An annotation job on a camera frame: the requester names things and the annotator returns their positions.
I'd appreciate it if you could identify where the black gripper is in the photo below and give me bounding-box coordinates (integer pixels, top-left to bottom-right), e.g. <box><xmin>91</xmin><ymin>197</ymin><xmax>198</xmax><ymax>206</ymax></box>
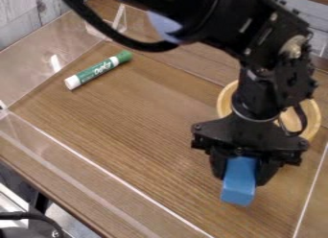
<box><xmin>190</xmin><ymin>112</ymin><xmax>309</xmax><ymax>186</ymax></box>

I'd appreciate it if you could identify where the blue rectangular block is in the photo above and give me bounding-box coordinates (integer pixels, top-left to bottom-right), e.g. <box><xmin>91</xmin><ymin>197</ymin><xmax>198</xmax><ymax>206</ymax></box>
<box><xmin>219</xmin><ymin>156</ymin><xmax>255</xmax><ymax>206</ymax></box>

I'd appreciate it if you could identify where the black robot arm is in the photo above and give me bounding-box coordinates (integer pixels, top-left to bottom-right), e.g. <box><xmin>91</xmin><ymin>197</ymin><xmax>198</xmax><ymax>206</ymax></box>
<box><xmin>119</xmin><ymin>0</ymin><xmax>315</xmax><ymax>186</ymax></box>

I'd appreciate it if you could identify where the brown wooden bowl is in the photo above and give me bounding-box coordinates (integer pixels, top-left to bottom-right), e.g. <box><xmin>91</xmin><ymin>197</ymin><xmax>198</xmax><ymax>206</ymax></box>
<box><xmin>215</xmin><ymin>81</ymin><xmax>321</xmax><ymax>141</ymax></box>

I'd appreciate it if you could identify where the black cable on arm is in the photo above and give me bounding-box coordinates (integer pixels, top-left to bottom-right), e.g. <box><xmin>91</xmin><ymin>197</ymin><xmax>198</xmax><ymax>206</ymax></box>
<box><xmin>51</xmin><ymin>0</ymin><xmax>179</xmax><ymax>54</ymax></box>

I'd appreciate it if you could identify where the clear acrylic tray barrier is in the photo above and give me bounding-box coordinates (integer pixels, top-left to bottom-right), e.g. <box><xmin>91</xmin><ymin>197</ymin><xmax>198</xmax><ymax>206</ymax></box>
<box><xmin>0</xmin><ymin>13</ymin><xmax>328</xmax><ymax>238</ymax></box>

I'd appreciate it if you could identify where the black equipment lower left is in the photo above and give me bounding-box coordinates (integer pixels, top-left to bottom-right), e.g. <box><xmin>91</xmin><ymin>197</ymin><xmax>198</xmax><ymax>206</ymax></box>
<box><xmin>0</xmin><ymin>210</ymin><xmax>65</xmax><ymax>238</ymax></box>

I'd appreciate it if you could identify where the green expo marker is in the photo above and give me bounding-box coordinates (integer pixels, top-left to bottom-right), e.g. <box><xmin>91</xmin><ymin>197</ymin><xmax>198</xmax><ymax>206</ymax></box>
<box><xmin>63</xmin><ymin>50</ymin><xmax>131</xmax><ymax>90</ymax></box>

